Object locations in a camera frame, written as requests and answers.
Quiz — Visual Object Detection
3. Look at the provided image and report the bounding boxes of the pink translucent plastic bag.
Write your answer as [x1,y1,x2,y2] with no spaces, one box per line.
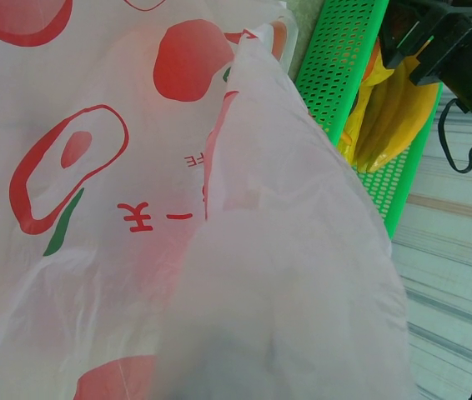
[0,0,412,400]

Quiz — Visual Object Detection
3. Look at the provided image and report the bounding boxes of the yellow fake banana bunch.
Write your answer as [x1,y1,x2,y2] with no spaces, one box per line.
[335,39,440,175]

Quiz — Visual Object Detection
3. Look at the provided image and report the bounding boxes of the green perforated plastic basket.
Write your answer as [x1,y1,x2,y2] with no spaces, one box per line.
[294,0,444,239]

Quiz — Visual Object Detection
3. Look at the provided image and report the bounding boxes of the black camera cable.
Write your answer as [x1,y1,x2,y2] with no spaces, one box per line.
[437,97,472,174]

